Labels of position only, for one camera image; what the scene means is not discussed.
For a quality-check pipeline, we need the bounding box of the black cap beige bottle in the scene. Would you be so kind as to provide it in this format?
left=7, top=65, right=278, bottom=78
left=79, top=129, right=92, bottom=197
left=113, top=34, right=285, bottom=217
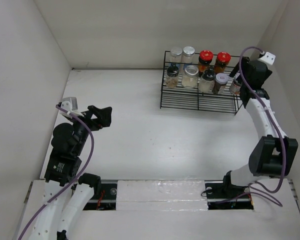
left=165, top=63, right=179, bottom=88

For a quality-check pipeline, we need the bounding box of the white lid dark jar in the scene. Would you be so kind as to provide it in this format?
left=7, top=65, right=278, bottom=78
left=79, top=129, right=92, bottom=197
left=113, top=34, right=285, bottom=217
left=229, top=78, right=242, bottom=95

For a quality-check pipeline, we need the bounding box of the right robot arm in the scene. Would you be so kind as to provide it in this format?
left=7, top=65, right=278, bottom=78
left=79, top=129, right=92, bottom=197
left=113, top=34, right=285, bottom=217
left=221, top=57, right=299, bottom=197

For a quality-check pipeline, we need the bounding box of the glass jar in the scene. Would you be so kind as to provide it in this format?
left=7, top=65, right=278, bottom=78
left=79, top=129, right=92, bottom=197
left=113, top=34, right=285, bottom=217
left=181, top=65, right=199, bottom=89

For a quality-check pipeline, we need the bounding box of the red lid sauce jar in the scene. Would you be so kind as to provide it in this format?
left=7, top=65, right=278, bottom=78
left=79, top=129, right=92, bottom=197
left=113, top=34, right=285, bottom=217
left=213, top=51, right=231, bottom=74
left=198, top=50, right=214, bottom=76

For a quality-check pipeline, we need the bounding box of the black wire rack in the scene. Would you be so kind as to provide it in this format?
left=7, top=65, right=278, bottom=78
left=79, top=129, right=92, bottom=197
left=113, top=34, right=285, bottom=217
left=160, top=50, right=243, bottom=115

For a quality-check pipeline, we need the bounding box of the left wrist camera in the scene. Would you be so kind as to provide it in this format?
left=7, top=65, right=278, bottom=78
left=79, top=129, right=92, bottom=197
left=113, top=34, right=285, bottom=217
left=57, top=96, right=84, bottom=119

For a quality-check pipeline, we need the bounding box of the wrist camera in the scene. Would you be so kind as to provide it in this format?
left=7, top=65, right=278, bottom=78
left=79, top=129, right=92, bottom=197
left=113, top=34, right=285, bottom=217
left=258, top=51, right=276, bottom=66
left=57, top=96, right=84, bottom=119

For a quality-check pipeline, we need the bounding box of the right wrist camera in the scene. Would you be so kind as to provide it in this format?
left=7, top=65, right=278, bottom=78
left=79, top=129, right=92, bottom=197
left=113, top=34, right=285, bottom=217
left=258, top=51, right=276, bottom=66

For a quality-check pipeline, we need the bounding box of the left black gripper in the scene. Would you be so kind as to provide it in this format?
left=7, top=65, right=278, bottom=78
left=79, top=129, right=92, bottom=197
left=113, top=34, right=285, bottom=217
left=67, top=104, right=112, bottom=154

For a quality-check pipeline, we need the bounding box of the silver lid spice shaker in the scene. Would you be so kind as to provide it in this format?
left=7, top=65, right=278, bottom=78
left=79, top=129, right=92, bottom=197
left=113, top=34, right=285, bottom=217
left=169, top=46, right=183, bottom=68

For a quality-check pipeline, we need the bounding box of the metal mounting rail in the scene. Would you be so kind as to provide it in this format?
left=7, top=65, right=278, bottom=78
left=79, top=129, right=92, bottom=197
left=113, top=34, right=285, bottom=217
left=84, top=180, right=254, bottom=211

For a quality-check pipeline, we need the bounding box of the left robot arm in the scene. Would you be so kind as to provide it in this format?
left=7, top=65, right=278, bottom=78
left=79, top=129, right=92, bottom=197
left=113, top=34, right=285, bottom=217
left=18, top=100, right=113, bottom=240

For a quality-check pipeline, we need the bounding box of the black cap white bottle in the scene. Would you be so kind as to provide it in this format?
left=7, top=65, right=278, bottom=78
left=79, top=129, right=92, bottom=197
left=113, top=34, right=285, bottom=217
left=198, top=66, right=216, bottom=93

